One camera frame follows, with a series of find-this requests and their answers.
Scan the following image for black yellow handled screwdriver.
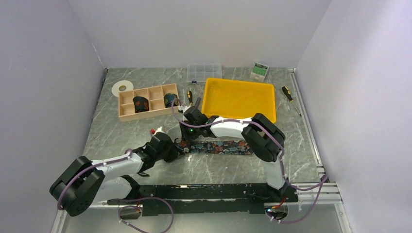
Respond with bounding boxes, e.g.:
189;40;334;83
187;90;193;106

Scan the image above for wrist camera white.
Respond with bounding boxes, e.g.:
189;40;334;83
150;126;166;136
178;105;190;114

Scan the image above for wooden compartment organizer box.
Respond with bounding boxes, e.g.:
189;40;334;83
118;83;179;122

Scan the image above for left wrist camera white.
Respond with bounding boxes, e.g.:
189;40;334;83
150;126;166;136

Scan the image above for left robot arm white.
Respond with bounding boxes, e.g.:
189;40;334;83
49;132;184;216

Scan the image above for blue rolled tie yellow flowers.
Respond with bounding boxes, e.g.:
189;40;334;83
163;92;178;108

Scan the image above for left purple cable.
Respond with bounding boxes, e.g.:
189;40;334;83
57;148;176;233

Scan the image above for clear plastic parts box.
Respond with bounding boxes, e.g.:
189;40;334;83
187;64;223;84

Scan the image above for black yellow screwdriver right side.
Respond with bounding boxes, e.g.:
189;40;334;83
281;86;302;117

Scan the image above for small black curved piece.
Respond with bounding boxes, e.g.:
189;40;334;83
137;172;150;177

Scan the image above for blue red handled screwdriver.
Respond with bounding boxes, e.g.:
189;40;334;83
194;97;202;108

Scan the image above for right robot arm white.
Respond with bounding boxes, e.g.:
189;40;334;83
173;107;287;201

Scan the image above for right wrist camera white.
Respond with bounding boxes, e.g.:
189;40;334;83
178;105;190;114

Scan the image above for green white small box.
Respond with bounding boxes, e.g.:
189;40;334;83
250;62;269;82

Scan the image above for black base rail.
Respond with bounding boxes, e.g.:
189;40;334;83
107;183;298;216

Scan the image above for yellow plastic tray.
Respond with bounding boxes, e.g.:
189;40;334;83
201;78;276;123

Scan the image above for navy floral necktie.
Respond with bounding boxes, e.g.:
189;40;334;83
174;138;253;155

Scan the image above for white tape roll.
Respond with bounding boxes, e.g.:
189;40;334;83
111;80;134;97

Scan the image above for dark rolled tie orange pattern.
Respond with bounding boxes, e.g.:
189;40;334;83
132;96;150;113

